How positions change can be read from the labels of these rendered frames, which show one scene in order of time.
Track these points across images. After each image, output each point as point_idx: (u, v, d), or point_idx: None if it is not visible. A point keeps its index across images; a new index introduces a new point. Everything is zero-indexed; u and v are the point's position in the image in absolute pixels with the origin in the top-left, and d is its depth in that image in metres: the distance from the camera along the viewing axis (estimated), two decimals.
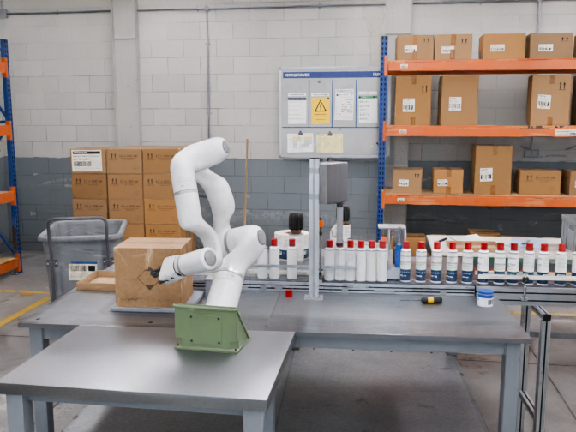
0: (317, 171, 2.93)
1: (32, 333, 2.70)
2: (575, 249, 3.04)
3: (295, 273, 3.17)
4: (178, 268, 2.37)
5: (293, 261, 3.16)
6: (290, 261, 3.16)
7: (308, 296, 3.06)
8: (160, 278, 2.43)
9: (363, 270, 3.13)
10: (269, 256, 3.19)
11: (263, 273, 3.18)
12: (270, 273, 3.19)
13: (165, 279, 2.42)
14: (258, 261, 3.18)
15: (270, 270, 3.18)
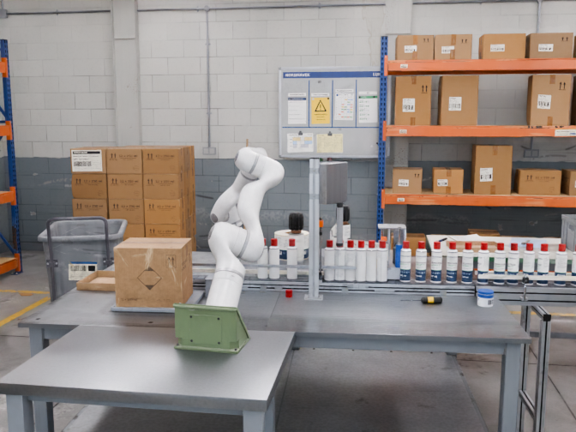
0: (317, 171, 2.93)
1: (32, 333, 2.70)
2: (575, 249, 3.04)
3: (295, 273, 3.17)
4: None
5: (293, 261, 3.16)
6: (290, 261, 3.16)
7: (308, 296, 3.06)
8: None
9: (363, 270, 3.13)
10: (269, 256, 3.19)
11: (263, 273, 3.18)
12: (270, 273, 3.19)
13: None
14: (258, 261, 3.18)
15: (270, 270, 3.18)
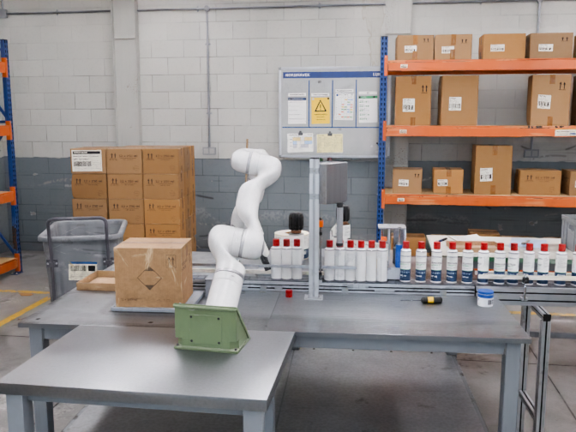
0: (317, 171, 2.93)
1: (32, 333, 2.70)
2: (575, 249, 3.04)
3: (300, 273, 3.17)
4: None
5: (298, 261, 3.16)
6: (295, 261, 3.16)
7: (308, 296, 3.06)
8: None
9: (363, 270, 3.13)
10: (281, 256, 3.18)
11: (277, 273, 3.17)
12: (282, 273, 3.18)
13: None
14: (272, 261, 3.17)
15: (283, 270, 3.17)
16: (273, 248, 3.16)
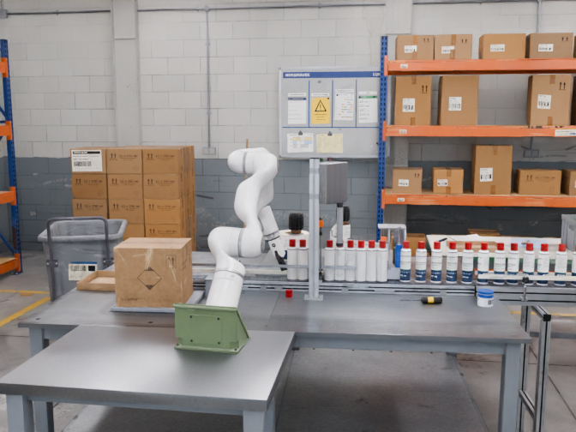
0: (317, 171, 2.93)
1: (32, 333, 2.70)
2: (575, 249, 3.04)
3: None
4: (264, 236, 3.14)
5: None
6: None
7: (308, 296, 3.06)
8: (273, 256, 3.14)
9: (363, 270, 3.13)
10: (297, 257, 3.16)
11: (291, 274, 3.16)
12: (299, 273, 3.16)
13: (273, 251, 3.13)
14: (287, 261, 3.16)
15: (299, 271, 3.16)
16: (288, 248, 3.15)
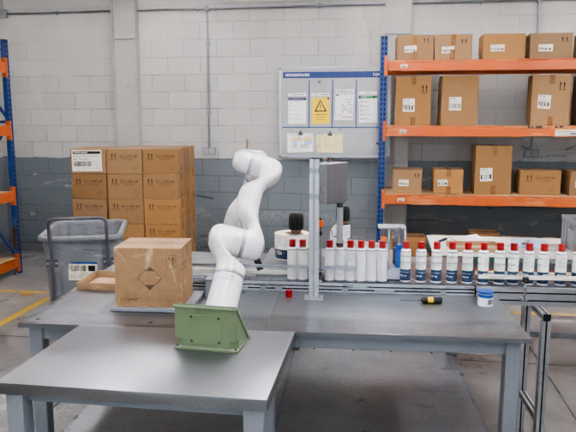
0: (317, 171, 2.93)
1: (32, 333, 2.70)
2: (575, 249, 3.04)
3: None
4: None
5: None
6: None
7: (308, 296, 3.06)
8: None
9: (363, 270, 3.13)
10: (297, 257, 3.16)
11: (291, 274, 3.16)
12: (299, 273, 3.16)
13: None
14: (287, 261, 3.17)
15: (299, 271, 3.16)
16: (288, 248, 3.15)
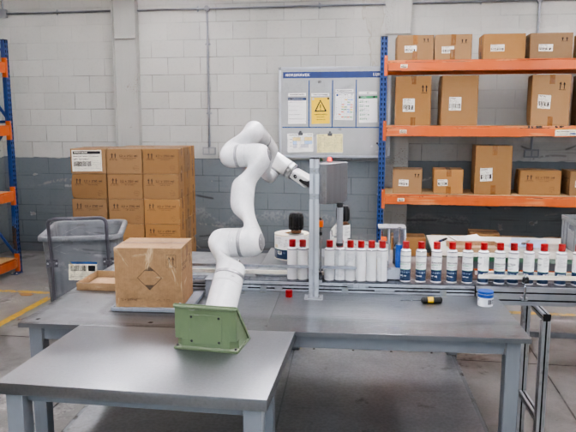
0: (317, 171, 2.93)
1: (32, 333, 2.70)
2: (575, 249, 3.04)
3: None
4: (284, 174, 3.14)
5: None
6: None
7: (308, 296, 3.06)
8: (301, 185, 3.10)
9: (363, 270, 3.13)
10: (297, 257, 3.16)
11: (291, 274, 3.16)
12: (299, 273, 3.16)
13: (298, 182, 3.10)
14: (287, 261, 3.17)
15: (299, 271, 3.16)
16: (288, 248, 3.15)
